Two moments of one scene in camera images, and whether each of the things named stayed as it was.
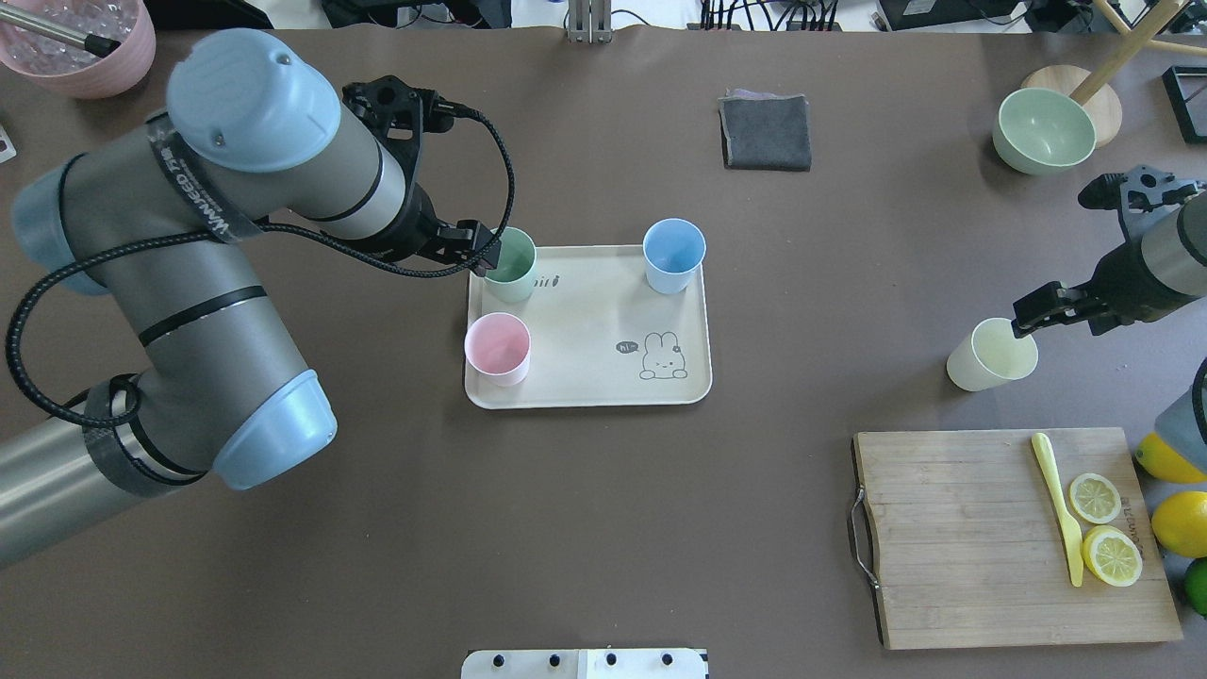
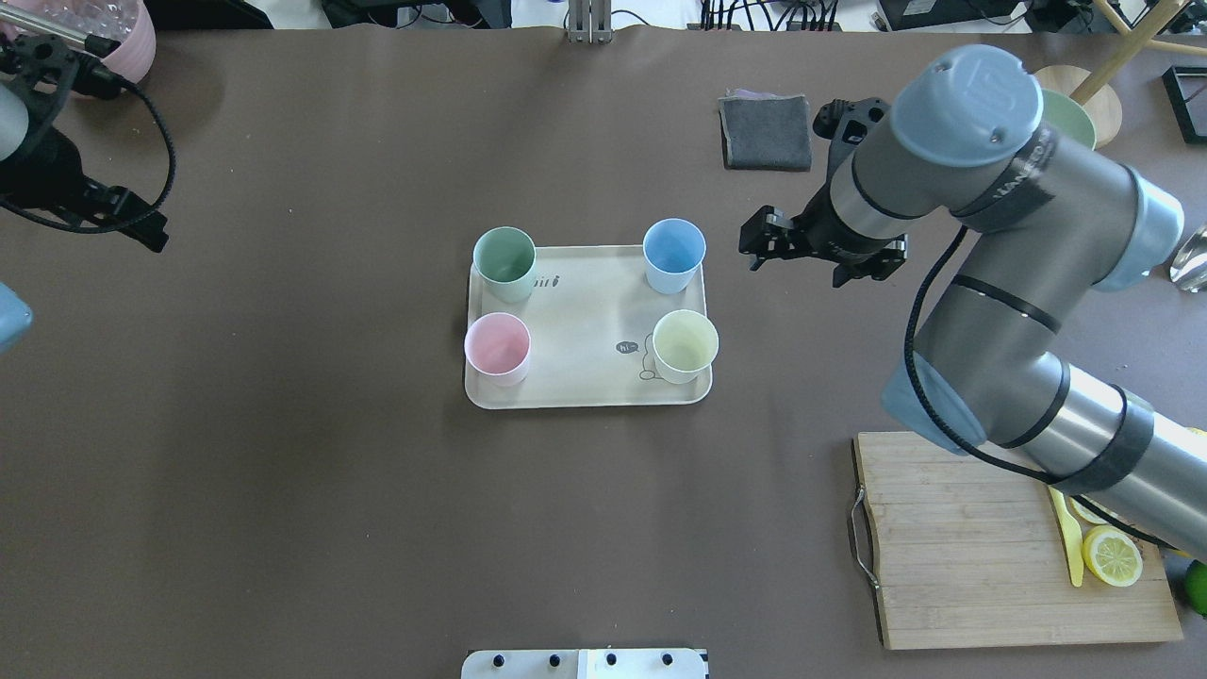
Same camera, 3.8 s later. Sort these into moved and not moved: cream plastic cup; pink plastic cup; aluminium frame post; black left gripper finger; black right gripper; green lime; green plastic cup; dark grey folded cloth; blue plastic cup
Moved: black left gripper finger; cream plastic cup; black right gripper
Not moved: blue plastic cup; green plastic cup; green lime; pink plastic cup; aluminium frame post; dark grey folded cloth
